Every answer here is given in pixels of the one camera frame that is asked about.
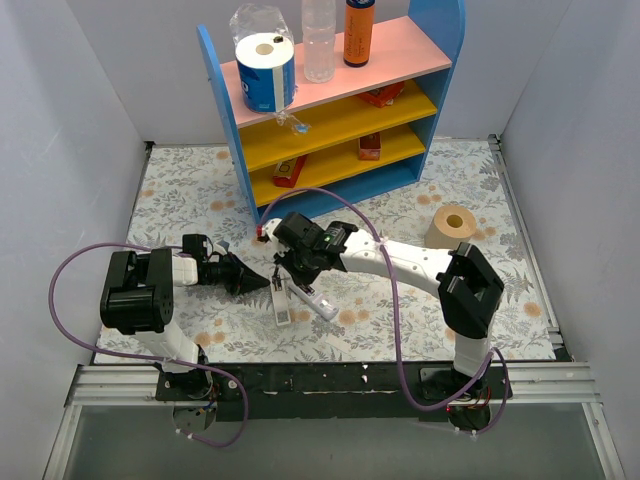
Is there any orange box top shelf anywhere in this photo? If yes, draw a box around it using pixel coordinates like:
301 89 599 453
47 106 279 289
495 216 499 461
356 81 405 108

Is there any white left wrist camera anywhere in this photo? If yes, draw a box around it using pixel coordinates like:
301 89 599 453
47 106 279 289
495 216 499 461
211 241 229 256

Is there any blue shelf unit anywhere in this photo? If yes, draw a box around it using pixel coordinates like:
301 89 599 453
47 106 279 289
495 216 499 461
197 1 466 221

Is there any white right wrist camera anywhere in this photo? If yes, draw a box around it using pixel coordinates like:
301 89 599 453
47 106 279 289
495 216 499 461
256 218 281 243

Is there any orange box middle shelf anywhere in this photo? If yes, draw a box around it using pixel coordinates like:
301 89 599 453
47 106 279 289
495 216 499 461
358 132 381 161

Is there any orange box shelf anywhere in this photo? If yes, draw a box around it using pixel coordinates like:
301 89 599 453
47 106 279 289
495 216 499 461
358 132 381 161
356 81 405 108

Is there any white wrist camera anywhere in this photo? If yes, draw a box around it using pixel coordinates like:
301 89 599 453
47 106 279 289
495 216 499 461
256 218 281 243
211 241 229 256

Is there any small plastic wrapper scrap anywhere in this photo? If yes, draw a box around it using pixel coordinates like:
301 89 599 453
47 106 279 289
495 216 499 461
273 110 311 135

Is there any small white display remote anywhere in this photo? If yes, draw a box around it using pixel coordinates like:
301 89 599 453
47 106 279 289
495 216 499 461
288 281 339 321

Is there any floral table mat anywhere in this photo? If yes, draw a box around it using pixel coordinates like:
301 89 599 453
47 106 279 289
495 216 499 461
128 140 554 362

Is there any clear plastic water bottle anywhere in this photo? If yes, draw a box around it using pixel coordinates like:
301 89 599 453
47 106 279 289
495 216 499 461
301 0 336 83

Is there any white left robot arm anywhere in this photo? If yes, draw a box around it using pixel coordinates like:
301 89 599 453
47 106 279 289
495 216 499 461
100 234 270 400

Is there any white battery cover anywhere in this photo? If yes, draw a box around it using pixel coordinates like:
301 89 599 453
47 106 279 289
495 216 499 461
325 334 352 355

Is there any long white remote control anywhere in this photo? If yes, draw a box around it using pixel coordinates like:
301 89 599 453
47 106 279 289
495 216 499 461
270 268 291 327

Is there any orange bottle black cap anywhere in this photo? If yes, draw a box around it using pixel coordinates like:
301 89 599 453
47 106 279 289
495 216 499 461
343 0 375 68

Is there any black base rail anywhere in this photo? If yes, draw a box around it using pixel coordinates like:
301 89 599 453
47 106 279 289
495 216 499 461
155 361 506 422

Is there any red box lower shelf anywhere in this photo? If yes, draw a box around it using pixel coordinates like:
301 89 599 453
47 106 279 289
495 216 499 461
272 155 307 188

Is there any brown paper roll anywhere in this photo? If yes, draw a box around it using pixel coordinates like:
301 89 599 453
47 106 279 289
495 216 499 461
425 205 477 250

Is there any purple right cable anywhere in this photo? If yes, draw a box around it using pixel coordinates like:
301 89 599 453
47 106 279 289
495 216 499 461
257 187 511 436

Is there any blue wrapped toilet paper roll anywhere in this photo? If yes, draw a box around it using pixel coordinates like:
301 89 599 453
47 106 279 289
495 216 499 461
229 3 296 113

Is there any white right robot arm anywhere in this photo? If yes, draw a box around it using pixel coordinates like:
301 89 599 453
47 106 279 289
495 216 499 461
262 212 504 398

